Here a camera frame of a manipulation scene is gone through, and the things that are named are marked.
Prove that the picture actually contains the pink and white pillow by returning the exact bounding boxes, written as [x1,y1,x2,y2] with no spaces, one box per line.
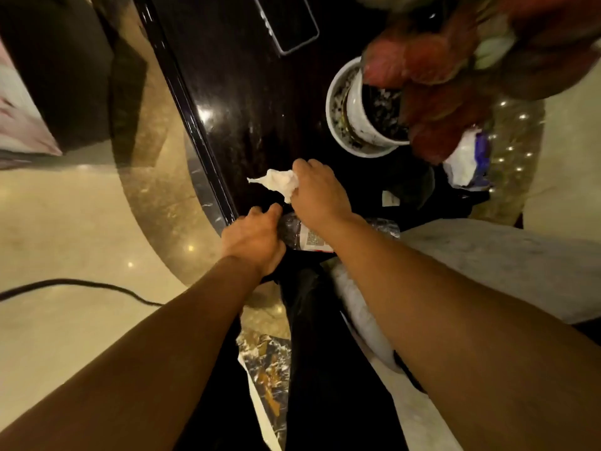
[0,36,63,170]

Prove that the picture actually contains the white and purple packet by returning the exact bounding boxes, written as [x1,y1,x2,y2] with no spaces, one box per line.
[443,127,492,191]

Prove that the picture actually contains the grey sofa cushion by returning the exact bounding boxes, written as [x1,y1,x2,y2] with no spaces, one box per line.
[329,218,601,374]

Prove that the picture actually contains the person's left forearm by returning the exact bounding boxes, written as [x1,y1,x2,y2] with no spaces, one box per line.
[0,256,265,451]

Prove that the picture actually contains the dark armchair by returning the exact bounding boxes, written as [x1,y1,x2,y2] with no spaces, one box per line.
[0,0,116,155]

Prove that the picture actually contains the black smartphone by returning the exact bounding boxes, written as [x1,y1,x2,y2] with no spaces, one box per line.
[251,0,320,56]

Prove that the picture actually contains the person's right hand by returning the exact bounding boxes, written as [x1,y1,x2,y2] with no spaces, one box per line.
[290,158,356,238]

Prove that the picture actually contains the white pot saucer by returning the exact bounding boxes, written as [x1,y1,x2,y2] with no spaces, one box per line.
[325,56,400,159]

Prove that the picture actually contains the red leafed plant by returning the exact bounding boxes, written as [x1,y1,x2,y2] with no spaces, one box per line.
[350,0,601,166]

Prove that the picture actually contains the clear plastic bottle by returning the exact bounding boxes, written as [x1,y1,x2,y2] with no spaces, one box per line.
[277,213,401,253]

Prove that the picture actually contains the black cable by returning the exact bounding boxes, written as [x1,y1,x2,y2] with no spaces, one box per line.
[0,278,163,308]

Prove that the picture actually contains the white tissue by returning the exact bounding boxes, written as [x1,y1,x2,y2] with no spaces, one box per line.
[247,168,300,204]

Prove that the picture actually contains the black garbage bag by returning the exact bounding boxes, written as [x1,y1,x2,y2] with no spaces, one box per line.
[270,251,410,451]

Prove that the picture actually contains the person's right forearm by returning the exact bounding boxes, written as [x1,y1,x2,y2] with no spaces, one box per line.
[326,213,601,451]

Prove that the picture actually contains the person's left hand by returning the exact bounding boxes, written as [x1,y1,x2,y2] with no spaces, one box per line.
[221,203,286,278]

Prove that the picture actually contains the white plant pot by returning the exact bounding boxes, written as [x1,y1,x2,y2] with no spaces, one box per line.
[345,69,410,148]

